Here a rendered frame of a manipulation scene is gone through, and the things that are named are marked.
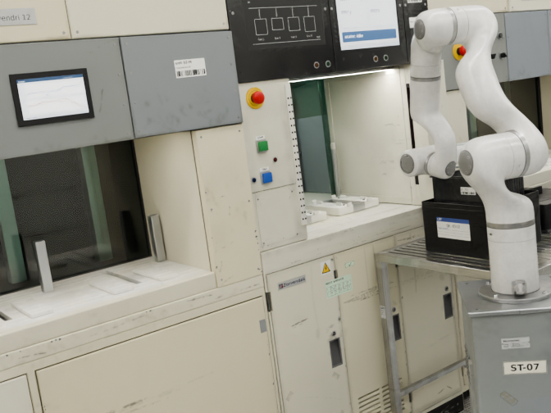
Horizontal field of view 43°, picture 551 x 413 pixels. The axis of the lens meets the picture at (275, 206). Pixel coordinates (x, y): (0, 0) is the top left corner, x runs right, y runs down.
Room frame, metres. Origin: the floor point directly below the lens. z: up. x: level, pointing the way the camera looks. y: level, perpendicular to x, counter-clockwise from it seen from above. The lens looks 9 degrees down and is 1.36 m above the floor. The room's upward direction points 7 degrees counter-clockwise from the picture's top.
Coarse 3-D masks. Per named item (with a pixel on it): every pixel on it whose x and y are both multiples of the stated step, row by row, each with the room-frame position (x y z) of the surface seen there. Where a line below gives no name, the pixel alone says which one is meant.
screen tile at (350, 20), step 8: (344, 0) 2.42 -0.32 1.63; (352, 0) 2.44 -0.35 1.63; (344, 8) 2.41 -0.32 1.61; (360, 8) 2.46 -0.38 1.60; (344, 16) 2.41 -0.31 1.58; (352, 16) 2.43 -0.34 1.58; (360, 16) 2.45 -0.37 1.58; (344, 24) 2.41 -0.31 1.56; (352, 24) 2.43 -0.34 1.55; (360, 24) 2.45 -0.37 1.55
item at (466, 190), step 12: (432, 180) 2.33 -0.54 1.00; (444, 180) 2.28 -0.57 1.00; (456, 180) 2.24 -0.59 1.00; (504, 180) 2.21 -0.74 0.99; (516, 180) 2.24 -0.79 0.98; (444, 192) 2.29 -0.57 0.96; (456, 192) 2.25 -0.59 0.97; (468, 192) 2.20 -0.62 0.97; (516, 192) 2.24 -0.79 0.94; (468, 204) 2.20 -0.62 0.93; (480, 204) 2.16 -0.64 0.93
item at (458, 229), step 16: (528, 192) 2.29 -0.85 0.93; (432, 208) 2.29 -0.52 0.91; (448, 208) 2.24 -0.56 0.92; (464, 208) 2.18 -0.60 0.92; (480, 208) 2.13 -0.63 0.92; (432, 224) 2.30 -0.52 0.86; (448, 224) 2.24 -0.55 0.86; (464, 224) 2.18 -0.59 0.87; (480, 224) 2.13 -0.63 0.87; (432, 240) 2.31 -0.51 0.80; (448, 240) 2.25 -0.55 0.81; (464, 240) 2.19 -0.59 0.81; (480, 240) 2.13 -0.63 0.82; (480, 256) 2.14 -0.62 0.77
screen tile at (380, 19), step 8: (368, 0) 2.48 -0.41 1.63; (376, 0) 2.50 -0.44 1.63; (384, 0) 2.52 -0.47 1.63; (392, 0) 2.55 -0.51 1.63; (368, 8) 2.48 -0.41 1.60; (392, 8) 2.54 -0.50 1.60; (376, 16) 2.50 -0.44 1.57; (384, 16) 2.52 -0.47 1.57; (392, 16) 2.54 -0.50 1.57; (376, 24) 2.50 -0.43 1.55; (384, 24) 2.52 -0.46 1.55; (392, 24) 2.54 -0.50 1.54
